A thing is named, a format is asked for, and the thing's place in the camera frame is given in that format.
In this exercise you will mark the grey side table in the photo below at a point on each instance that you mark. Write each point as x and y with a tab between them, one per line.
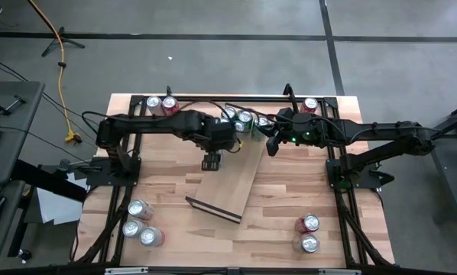
18	126

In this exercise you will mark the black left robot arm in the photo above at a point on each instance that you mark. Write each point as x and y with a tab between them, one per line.
156	124

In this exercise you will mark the silver can with red lettering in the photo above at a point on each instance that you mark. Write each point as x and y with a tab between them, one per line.
154	103

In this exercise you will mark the black table clamp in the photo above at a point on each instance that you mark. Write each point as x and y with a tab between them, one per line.
288	90
169	91

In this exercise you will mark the white paper sheets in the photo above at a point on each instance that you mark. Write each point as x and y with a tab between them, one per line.
56	208

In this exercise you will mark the black table frame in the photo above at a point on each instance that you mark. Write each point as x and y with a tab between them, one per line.
198	98

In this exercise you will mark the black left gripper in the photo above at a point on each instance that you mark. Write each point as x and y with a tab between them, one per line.
222	135

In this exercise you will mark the silver can with red circle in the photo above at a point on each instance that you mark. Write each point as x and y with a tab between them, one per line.
138	208

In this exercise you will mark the green soda can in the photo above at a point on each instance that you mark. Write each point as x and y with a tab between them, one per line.
261	121
245	116
229	113

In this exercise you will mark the black clamp tool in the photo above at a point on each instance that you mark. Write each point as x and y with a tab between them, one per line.
7	106

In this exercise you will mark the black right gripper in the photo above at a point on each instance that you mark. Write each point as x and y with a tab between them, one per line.
295	131

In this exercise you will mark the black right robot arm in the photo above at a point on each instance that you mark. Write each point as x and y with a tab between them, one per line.
385	131

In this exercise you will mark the tall can with blue tab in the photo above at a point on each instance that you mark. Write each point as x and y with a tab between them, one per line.
239	126
308	243
223	120

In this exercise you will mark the black tripod stand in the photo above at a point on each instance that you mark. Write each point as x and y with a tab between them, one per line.
61	38

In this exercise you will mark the red cola can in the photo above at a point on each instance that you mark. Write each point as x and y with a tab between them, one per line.
308	222
310	104
170	104

